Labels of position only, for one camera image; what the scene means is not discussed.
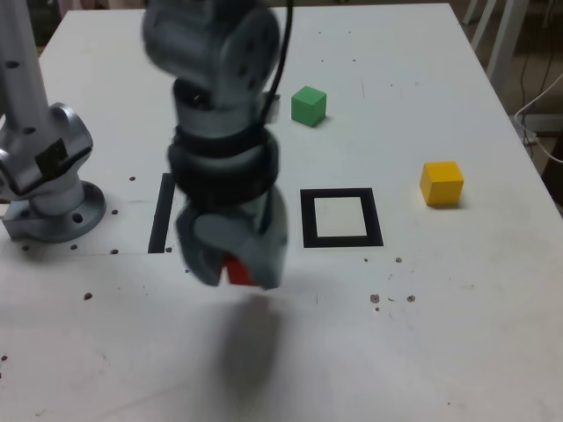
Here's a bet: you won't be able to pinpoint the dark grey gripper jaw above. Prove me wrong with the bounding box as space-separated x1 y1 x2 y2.
175 207 224 287

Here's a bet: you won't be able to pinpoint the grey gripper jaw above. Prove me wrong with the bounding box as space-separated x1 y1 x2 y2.
194 192 290 291

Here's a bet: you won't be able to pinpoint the red cube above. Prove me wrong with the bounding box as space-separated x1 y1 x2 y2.
223 253 257 287

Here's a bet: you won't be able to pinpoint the green cube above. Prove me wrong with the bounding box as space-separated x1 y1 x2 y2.
290 85 328 129

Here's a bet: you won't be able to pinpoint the yellow cube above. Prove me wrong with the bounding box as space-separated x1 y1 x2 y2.
419 161 465 208

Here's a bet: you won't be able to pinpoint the black tape square outline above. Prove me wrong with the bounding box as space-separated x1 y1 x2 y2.
299 187 384 250

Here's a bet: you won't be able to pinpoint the black tape strip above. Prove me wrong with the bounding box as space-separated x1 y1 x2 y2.
147 172 178 255

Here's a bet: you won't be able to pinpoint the white furniture legs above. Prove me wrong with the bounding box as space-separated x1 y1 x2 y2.
461 0 529 84

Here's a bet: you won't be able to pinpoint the small white camera box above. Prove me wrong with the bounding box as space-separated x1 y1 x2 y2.
263 94 282 125

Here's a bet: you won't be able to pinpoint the white background cable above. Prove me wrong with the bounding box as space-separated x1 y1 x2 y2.
513 72 563 164

